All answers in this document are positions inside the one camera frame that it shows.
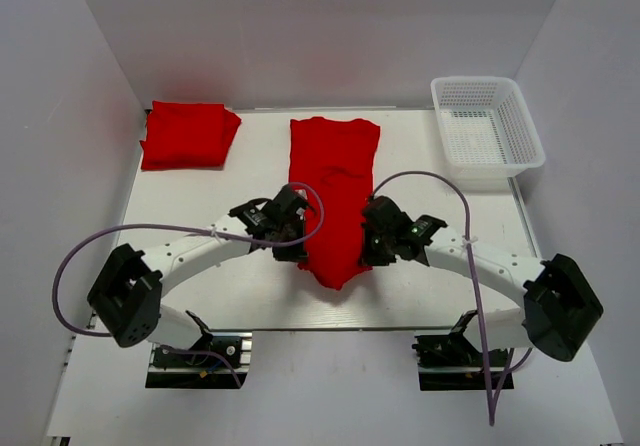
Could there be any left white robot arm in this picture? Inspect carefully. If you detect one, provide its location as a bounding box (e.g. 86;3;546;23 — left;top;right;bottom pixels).
88;185;315;365

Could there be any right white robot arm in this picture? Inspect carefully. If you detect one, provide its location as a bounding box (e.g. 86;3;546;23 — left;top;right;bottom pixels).
361;196;604;365

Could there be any folded red t-shirt stack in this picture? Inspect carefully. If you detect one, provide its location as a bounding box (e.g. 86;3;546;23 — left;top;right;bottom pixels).
140;101;241;171

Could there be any white plastic basket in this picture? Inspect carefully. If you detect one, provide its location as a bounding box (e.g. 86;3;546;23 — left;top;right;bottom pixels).
430;76;545;181

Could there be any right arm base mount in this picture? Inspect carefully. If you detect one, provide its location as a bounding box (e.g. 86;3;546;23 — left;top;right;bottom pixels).
412;311;485;392

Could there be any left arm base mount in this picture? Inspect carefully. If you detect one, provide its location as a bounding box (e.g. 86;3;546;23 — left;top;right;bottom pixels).
145;311;252;390

